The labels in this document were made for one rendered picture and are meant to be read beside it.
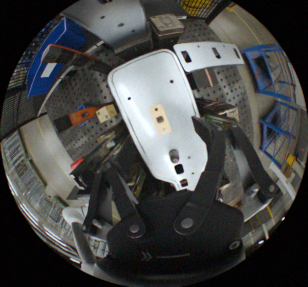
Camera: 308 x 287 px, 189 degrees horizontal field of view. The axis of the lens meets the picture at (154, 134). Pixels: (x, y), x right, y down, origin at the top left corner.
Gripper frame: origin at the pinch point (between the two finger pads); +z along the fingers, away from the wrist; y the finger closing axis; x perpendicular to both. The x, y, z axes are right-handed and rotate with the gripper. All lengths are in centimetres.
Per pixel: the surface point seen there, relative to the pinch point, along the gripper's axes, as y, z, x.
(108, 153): -14.1, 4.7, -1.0
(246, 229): 298, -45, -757
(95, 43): -9.2, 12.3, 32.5
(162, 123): -0.1, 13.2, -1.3
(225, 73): 50, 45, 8
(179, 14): 20.2, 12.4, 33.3
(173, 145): 0.6, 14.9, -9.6
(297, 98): 801, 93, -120
